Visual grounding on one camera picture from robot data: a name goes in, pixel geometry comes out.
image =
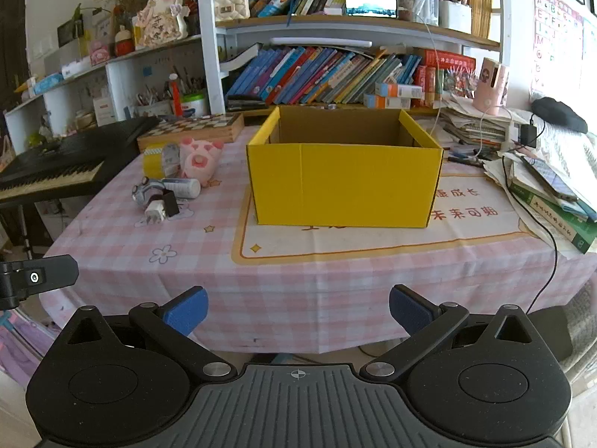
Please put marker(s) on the smartphone with patterned case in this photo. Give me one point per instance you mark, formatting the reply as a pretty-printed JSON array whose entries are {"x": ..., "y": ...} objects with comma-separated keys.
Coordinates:
[{"x": 548, "y": 177}]

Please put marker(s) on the white box red label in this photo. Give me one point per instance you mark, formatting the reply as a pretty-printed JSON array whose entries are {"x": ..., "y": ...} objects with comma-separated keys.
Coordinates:
[{"x": 103, "y": 111}]

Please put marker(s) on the white wooden bookshelf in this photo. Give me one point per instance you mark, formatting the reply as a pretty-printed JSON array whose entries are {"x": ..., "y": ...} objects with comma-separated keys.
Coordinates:
[{"x": 208, "y": 56}]

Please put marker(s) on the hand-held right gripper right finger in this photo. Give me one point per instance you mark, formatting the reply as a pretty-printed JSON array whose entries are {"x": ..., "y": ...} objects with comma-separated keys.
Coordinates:
[{"x": 410, "y": 310}]

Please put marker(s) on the white jar green lid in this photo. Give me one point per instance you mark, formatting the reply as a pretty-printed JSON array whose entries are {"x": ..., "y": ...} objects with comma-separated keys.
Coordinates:
[{"x": 193, "y": 106}]

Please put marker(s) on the smartphone with lit screen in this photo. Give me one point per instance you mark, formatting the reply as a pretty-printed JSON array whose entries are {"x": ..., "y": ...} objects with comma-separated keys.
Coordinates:
[{"x": 371, "y": 7}]

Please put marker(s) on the white charger plug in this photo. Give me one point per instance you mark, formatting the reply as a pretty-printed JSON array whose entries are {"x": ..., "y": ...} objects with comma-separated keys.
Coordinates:
[{"x": 156, "y": 212}]

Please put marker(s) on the red white figurine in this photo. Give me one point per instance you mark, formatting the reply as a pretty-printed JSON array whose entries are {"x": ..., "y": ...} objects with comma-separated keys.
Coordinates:
[{"x": 124, "y": 42}]

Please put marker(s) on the orange white small box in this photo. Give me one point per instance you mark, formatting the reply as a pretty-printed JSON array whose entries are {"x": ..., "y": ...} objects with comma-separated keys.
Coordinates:
[
  {"x": 399, "y": 89},
  {"x": 387, "y": 101}
]

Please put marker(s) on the white patterned cloth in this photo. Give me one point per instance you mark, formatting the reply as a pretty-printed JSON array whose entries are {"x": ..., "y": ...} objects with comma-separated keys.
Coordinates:
[{"x": 571, "y": 154}]

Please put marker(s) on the blue white tissue pack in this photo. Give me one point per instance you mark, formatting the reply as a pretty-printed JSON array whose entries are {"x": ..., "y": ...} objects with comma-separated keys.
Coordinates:
[{"x": 46, "y": 84}]

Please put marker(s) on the pink power bank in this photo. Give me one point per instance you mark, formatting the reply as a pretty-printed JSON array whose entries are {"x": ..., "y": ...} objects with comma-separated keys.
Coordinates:
[{"x": 489, "y": 91}]

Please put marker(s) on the white round pen cup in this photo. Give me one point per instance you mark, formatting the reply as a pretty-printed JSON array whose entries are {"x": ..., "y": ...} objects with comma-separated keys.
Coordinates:
[{"x": 424, "y": 9}]

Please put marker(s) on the yellow cardboard box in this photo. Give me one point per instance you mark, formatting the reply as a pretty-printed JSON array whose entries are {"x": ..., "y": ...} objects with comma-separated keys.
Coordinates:
[{"x": 345, "y": 186}]

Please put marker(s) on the yellow tape roll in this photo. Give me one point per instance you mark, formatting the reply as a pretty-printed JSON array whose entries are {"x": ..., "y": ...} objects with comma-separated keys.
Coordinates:
[{"x": 151, "y": 163}]

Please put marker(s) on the black cloth hat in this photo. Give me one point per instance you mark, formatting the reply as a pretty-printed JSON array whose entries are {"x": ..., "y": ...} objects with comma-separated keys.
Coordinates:
[{"x": 559, "y": 114}]

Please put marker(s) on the black power adapter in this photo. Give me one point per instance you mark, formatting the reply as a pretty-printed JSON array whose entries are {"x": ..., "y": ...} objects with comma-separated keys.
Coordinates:
[{"x": 528, "y": 135}]

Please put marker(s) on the alphabet wall poster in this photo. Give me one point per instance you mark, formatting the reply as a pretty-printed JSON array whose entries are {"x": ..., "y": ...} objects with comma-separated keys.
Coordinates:
[{"x": 557, "y": 42}]

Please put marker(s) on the white plastic bottle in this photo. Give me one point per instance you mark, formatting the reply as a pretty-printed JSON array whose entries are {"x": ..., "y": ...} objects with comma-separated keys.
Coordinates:
[{"x": 186, "y": 188}]

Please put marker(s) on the stack of papers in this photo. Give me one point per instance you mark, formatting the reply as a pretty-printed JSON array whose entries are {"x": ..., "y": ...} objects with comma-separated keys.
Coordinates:
[{"x": 475, "y": 126}]

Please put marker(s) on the low white shelf unit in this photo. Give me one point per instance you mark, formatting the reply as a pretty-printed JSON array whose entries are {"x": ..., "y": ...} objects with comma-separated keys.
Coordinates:
[{"x": 119, "y": 84}]

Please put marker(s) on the black electronic keyboard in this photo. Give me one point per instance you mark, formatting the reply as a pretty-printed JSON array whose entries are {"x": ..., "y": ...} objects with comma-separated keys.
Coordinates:
[{"x": 60, "y": 158}]

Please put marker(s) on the small pink box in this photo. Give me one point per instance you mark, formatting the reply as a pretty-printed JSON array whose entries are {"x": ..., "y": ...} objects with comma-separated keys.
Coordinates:
[{"x": 99, "y": 53}]

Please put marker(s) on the white square pen holder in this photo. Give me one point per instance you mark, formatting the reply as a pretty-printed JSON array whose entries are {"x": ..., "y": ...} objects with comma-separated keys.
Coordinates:
[{"x": 454, "y": 16}]

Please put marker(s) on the red book box set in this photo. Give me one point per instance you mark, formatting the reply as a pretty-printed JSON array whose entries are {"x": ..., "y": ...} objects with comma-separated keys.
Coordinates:
[{"x": 447, "y": 63}]

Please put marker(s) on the small black photo frame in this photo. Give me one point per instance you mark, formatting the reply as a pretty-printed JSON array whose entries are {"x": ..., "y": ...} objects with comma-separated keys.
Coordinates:
[{"x": 70, "y": 31}]

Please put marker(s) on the red white tube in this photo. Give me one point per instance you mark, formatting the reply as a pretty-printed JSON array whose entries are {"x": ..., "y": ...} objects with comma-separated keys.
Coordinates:
[{"x": 176, "y": 95}]

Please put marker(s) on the floral fabric doll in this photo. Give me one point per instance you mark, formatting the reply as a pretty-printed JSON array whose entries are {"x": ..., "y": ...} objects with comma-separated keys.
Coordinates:
[{"x": 161, "y": 21}]

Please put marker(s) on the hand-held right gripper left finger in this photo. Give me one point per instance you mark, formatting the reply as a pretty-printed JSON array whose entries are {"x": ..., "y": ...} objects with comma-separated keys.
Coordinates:
[{"x": 186, "y": 310}]

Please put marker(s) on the pink pig plush toy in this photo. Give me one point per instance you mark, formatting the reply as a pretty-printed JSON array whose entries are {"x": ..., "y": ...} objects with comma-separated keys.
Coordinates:
[{"x": 200, "y": 161}]

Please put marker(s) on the thick green book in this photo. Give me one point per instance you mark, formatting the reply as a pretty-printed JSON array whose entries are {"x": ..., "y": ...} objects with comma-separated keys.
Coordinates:
[{"x": 559, "y": 228}]

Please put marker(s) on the small black block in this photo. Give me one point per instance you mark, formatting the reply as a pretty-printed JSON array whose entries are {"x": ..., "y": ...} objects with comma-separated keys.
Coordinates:
[{"x": 170, "y": 204}]

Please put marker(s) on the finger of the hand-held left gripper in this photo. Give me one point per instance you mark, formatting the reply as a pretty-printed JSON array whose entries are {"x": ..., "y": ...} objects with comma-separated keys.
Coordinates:
[{"x": 51, "y": 270}]

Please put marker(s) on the wooden chessboard box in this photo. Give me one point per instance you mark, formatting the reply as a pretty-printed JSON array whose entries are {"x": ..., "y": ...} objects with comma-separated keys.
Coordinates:
[{"x": 196, "y": 126}]

